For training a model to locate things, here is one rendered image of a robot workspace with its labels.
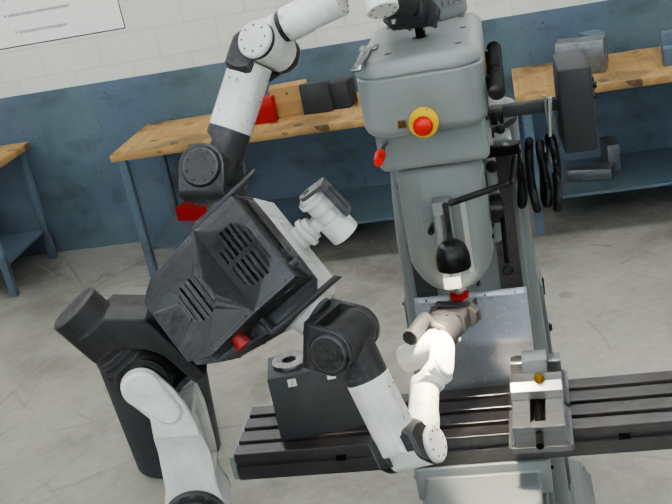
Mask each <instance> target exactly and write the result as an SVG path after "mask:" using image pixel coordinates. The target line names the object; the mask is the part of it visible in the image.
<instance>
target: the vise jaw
mask: <svg viewBox="0 0 672 504"><path fill-rule="evenodd" d="M534 374H535V373H530V374H516V375H510V393H511V400H512V401H517V400H532V399H548V398H563V397H564V393H563V382H562V373H561V371H557V372H544V373H543V376H544V382H542V383H536V382H535V380H534Z"/></svg>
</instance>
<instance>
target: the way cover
mask: <svg viewBox="0 0 672 504"><path fill-rule="evenodd" d="M507 289H508V290H507ZM505 290H506V291H505ZM511 290H512V291H511ZM472 294H473V295H472ZM485 296H486V297H485ZM435 297H436V298H435ZM473 297H474V298H477V304H478V305H477V306H478V307H479V308H480V310H481V315H483V316H482V319H481V320H479V321H478V322H477V323H476V324H475V325H474V326H473V327H469V328H468V329H467V331H466V332H465V333H464V334H462V336H461V340H460V342H457V345H455V346H454V347H455V351H454V370H453V377H452V380H451V381H450V382H449V383H448V384H445V389H443V390H454V389H466V388H477V387H489V386H500V384H501V385H509V379H510V374H511V368H510V357H513V356H517V355H521V351H531V350H534V342H533V334H532V325H531V317H530V308H529V300H528V291H527V286H524V287H515V288H505V289H496V290H487V291H477V292H469V298H470V300H471V299H472V298H473ZM482 297H483V298H482ZM513 297H514V298H513ZM516 297H517V298H516ZM484 298H485V300H484ZM495 298H496V299H495ZM449 299H450V296H449V295H440V296H430V297H421V298H414V304H415V314H416V318H417V316H418V315H419V314H420V313H422V312H426V313H428V314H429V315H430V311H429V310H430V309H429V308H430V306H431V305H434V304H435V303H436V302H437V301H448V300H449ZM525 301H526V302H525ZM522 302H523V303H522ZM492 303H493V304H492ZM512 303H513V304H512ZM519 305H520V306H519ZM500 306H501V307H500ZM504 307H505V309H504ZM520 308H521V309H520ZM428 309H429V310H428ZM508 312H509V313H508ZM486 314H487V315H486ZM502 314H503V315H502ZM505 314H507V315H505ZM497 316H498V317H497ZM504 317H505V318H504ZM518 317H519V318H518ZM491 318H492V319H491ZM522 320H523V321H522ZM510 322H511V323H512V324H511V323H510ZM507 323H508V324H507ZM491 326H492V327H491ZM474 327H475V328H474ZM509 327H510V328H509ZM495 328H496V329H495ZM521 330H522V331H521ZM507 331H508V332H507ZM478 334H479V335H478ZM498 335H499V336H498ZM465 337H467V338H465ZM493 337H494V338H493ZM507 338H508V339H507ZM519 338H520V339H519ZM517 339H518V340H517ZM480 340H481V341H480ZM524 342H525V343H524ZM459 343H460V344H459ZM470 343H472V344H470ZM479 344H480V345H481V346H480V345H479ZM505 344H506V345H505ZM477 345H478V347H477ZM470 348H471V349H470ZM502 348H503V349H504V350H503V349H502ZM505 349H506V350H505ZM464 351H465V352H464ZM486 352H487V353H486ZM501 352H502V353H501ZM506 352H507V353H506ZM476 353H477V354H476ZM499 353H500V354H499ZM493 355H494V356H493ZM492 356H493V357H492ZM503 356H504V357H503ZM477 358H478V359H477ZM492 358H493V359H492ZM455 360H456V361H455ZM466 364H467V365H466ZM473 364H474V365H473ZM506 365H507V366H506ZM460 366H461V367H460ZM484 366H485V367H484ZM478 367H479V368H478ZM497 367H498V368H497ZM502 367H503V368H502ZM496 368H497V369H496ZM455 370H456V371H455ZM462 373H463V374H462ZM488 373H489V375H488ZM457 375H458V376H457ZM460 376H461V377H460ZM472 376H474V377H472ZM483 377H486V378H487V379H486V378H485V379H484V378H483ZM454 378H455V379H454ZM465 378H466V379H465ZM494 378H495V379H494ZM505 378H506V379H505ZM485 380H486V382H485ZM472 381H473V383H472ZM480 382H481V383H480ZM492 382H493V383H492ZM506 382H507V383H506ZM470 383H471V384H470ZM449 384H450V386H449ZM459 384H460V385H459ZM454 386H455V387H454ZM461 387H462V388H461ZM447 388H448V389H447ZM443 390H442V391H443Z"/></svg>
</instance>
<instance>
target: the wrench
mask: <svg viewBox="0 0 672 504"><path fill-rule="evenodd" d="M378 48H379V43H376V44H374V45H373V47H367V48H365V45H364V46H360V48H359V53H361V54H360V56H359V57H358V59H357V61H356V62H355V64H354V66H353V67H352V69H351V73H355V72H361V70H362V69H363V67H364V65H365V63H366V61H367V59H368V58H369V56H370V54H371V52H372V51H374V50H377V49H378Z"/></svg>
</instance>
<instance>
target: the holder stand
mask: <svg viewBox="0 0 672 504"><path fill-rule="evenodd" d="M344 376H345V373H344V374H342V375H340V376H327V375H324V374H320V373H316V372H312V371H309V370H306V369H305V368H304V367H303V351H288V352H285V353H282V354H280V355H278V356H275V357H270V358H268V365H267V382H268V386H269V390H270V394H271V398H272V403H273V407H274V411H275V415H276V419H277V423H278V428H279V432H280V436H281V440H282V441H283V442H284V441H289V440H294V439H299V438H305V437H310V436H315V435H321V434H326V433H331V432H336V431H342V430H347V429H352V428H358V427H363V426H365V422H364V420H363V418H362V416H361V414H360V412H359V410H358V408H357V406H356V404H355V402H354V400H353V398H352V396H351V394H350V392H349V390H348V388H347V386H346V384H345V382H344V380H343V377H344Z"/></svg>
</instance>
